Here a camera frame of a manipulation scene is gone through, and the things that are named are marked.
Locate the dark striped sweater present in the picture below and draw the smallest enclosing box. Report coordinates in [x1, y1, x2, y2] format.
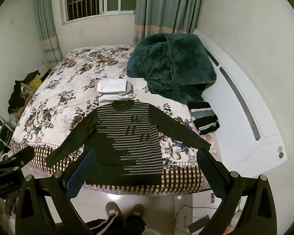
[45, 100, 210, 187]

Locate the black clothes pile on shelf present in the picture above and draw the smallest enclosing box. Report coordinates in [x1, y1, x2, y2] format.
[8, 70, 41, 115]

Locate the folded white clothes stack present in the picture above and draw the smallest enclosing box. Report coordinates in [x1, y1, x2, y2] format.
[95, 78, 135, 103]

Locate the white bed headboard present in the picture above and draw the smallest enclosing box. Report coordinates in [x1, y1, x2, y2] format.
[193, 30, 287, 177]

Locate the left grey shoe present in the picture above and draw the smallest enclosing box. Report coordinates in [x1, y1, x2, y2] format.
[105, 201, 122, 217]

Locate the grey shoe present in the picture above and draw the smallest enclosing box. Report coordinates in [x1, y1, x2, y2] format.
[131, 203, 145, 218]
[105, 201, 122, 217]

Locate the floral bed blanket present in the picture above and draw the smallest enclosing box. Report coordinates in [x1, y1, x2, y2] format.
[11, 45, 208, 195]

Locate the right grey shoe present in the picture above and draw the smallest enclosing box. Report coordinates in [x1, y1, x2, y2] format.
[131, 203, 145, 218]

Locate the folded black grey striped garment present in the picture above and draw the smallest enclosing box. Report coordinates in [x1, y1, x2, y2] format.
[187, 101, 220, 135]

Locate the dark green plush blanket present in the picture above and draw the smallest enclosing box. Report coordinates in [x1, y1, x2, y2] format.
[127, 33, 217, 104]

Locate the left grey curtain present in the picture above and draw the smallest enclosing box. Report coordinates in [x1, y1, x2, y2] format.
[34, 0, 63, 69]

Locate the grey curtain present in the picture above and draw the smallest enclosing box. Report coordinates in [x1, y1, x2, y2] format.
[34, 0, 63, 69]
[133, 0, 202, 45]

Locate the right grey curtain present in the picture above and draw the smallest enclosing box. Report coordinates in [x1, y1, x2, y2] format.
[133, 0, 202, 45]

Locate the black cable on floor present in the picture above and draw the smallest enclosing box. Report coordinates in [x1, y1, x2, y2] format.
[174, 204, 219, 230]

